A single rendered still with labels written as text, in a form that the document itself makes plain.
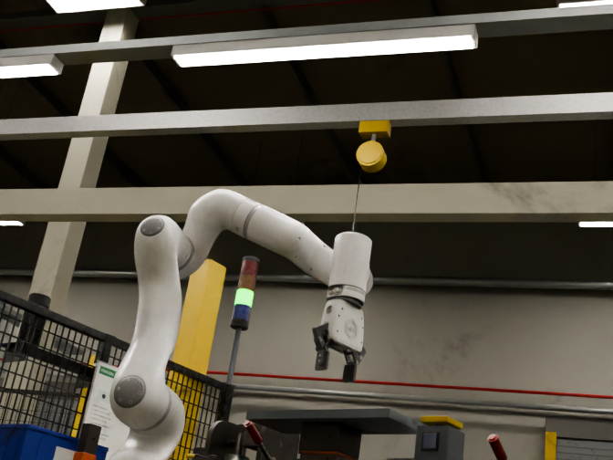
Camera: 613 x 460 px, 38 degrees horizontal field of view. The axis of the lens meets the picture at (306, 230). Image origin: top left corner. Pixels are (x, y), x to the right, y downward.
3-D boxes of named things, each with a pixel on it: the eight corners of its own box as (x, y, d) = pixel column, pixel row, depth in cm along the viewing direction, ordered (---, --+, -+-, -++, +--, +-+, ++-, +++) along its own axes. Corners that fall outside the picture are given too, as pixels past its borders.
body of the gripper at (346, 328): (343, 290, 194) (337, 339, 190) (372, 306, 201) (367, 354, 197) (317, 294, 199) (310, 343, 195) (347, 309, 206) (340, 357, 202)
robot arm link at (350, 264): (333, 297, 207) (324, 283, 198) (340, 245, 212) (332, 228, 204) (368, 300, 204) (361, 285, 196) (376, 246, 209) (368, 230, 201)
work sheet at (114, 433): (128, 468, 301) (147, 378, 313) (75, 454, 285) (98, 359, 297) (123, 468, 302) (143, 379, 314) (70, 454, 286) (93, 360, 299)
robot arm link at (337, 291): (348, 281, 195) (346, 295, 194) (372, 296, 201) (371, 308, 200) (318, 287, 201) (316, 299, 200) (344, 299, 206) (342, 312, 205)
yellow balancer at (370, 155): (374, 273, 460) (391, 128, 493) (369, 266, 451) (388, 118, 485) (344, 272, 465) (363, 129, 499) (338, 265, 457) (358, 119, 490)
